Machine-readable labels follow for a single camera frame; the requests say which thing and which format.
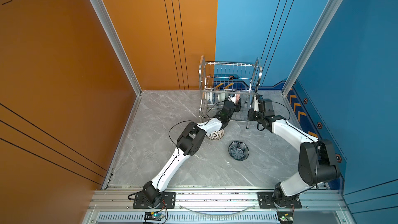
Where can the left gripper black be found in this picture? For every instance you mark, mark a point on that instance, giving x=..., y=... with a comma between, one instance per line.
x=238, y=106

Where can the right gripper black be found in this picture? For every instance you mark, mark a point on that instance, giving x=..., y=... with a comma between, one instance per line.
x=250, y=112

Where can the blue floral white bowl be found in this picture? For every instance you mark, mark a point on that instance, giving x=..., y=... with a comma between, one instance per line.
x=211, y=98

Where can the stainless steel dish rack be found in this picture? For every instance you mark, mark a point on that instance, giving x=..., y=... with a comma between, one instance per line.
x=228, y=77

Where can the pale green ribbed bowl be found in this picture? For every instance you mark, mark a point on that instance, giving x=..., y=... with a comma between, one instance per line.
x=222, y=97

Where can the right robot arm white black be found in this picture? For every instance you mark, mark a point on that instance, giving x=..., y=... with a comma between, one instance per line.
x=317, y=161

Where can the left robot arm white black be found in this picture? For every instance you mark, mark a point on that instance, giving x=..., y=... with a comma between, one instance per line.
x=187, y=145

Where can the white brown lattice bowl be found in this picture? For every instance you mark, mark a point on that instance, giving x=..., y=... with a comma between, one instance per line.
x=217, y=135

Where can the dark blue petal bowl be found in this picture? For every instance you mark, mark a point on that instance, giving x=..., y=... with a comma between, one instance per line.
x=238, y=151

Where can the right green circuit board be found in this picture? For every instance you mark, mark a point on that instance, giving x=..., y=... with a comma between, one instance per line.
x=285, y=217

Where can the green circuit board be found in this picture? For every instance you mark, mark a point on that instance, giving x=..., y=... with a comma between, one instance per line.
x=285, y=217
x=154, y=218

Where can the left green circuit board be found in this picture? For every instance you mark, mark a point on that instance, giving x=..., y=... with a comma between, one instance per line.
x=154, y=218

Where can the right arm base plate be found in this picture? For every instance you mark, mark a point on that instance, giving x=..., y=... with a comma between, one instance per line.
x=268, y=200

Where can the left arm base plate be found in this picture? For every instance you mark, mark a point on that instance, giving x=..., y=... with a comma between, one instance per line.
x=166, y=199

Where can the left aluminium corner post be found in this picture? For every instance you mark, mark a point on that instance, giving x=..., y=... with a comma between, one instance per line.
x=108, y=26

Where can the aluminium corner post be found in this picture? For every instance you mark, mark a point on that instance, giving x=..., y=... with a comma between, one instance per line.
x=323, y=22
x=108, y=26

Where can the right aluminium corner post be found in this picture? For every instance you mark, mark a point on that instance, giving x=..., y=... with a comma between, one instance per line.
x=323, y=22

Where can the aluminium front rail frame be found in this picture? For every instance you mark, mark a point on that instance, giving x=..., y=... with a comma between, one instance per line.
x=236, y=205

